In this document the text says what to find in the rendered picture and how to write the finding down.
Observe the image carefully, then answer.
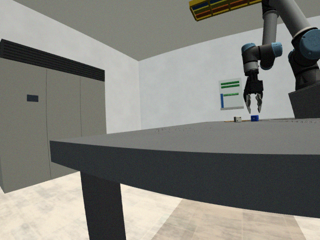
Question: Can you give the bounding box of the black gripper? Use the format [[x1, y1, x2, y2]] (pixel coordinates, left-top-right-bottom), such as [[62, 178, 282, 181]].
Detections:
[[243, 69, 264, 113]]

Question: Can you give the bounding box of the white die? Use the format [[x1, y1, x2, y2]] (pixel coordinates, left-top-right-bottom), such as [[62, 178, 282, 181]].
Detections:
[[234, 116, 242, 123]]

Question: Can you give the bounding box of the blue die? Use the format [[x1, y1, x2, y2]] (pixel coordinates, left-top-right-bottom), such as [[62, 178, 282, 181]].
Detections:
[[251, 115, 259, 122]]

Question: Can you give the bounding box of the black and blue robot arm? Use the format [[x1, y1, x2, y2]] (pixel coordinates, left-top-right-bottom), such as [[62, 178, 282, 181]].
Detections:
[[241, 0, 320, 90]]

